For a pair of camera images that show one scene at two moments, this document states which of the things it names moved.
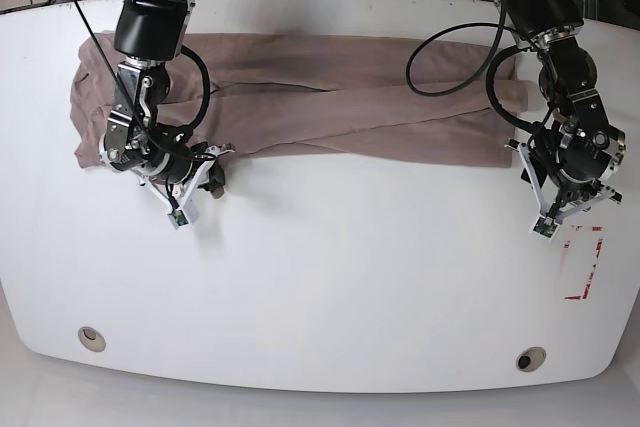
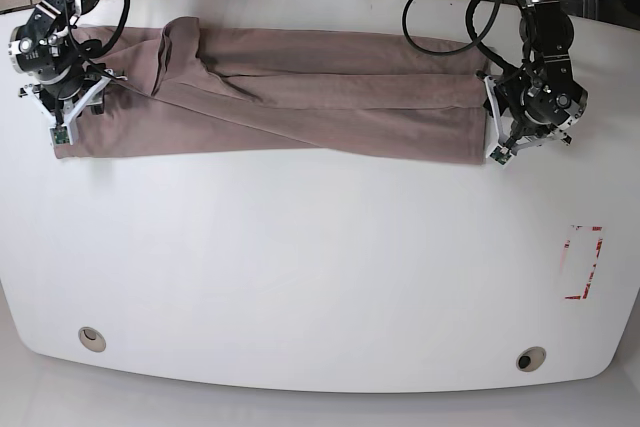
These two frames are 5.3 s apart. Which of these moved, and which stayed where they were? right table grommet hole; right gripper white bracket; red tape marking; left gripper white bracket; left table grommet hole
Moved: right gripper white bracket; left gripper white bracket
Stayed: right table grommet hole; left table grommet hole; red tape marking
